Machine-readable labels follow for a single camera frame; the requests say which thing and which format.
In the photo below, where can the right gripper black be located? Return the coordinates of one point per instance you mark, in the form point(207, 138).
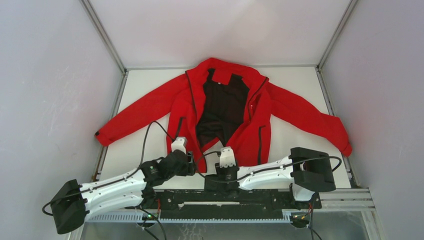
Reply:
point(220, 171)

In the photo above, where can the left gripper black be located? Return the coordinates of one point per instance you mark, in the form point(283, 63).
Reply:
point(189, 168)

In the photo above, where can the red jacket black lining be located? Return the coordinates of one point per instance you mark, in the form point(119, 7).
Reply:
point(219, 101)

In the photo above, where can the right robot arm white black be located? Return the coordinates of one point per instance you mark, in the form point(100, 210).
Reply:
point(306, 171)

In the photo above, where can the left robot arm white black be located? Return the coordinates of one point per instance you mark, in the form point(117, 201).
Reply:
point(75, 203)

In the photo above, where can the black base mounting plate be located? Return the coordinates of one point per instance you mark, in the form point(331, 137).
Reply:
point(207, 204)

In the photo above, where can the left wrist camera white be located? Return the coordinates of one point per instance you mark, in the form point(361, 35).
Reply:
point(179, 144)

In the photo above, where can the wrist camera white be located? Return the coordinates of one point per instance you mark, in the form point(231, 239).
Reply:
point(179, 144)
point(227, 158)

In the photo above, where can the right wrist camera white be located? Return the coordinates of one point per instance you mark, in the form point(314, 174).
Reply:
point(227, 158)

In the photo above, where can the white slotted cable duct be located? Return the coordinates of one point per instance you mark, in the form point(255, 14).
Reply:
point(139, 217)

